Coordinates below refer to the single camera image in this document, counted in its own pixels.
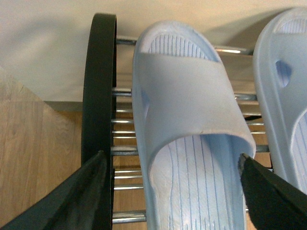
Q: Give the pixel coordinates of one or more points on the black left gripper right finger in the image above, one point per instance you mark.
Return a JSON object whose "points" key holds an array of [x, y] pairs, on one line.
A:
{"points": [[273, 203]]}

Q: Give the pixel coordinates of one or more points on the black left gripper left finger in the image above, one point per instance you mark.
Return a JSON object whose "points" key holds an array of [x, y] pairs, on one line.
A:
{"points": [[79, 203]]}

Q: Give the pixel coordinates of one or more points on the white slipper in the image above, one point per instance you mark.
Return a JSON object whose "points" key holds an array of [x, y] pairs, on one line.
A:
{"points": [[280, 75], [190, 132]]}

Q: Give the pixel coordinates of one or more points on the black metal shoe rack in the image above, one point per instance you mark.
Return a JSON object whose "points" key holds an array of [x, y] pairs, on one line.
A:
{"points": [[99, 102]]}

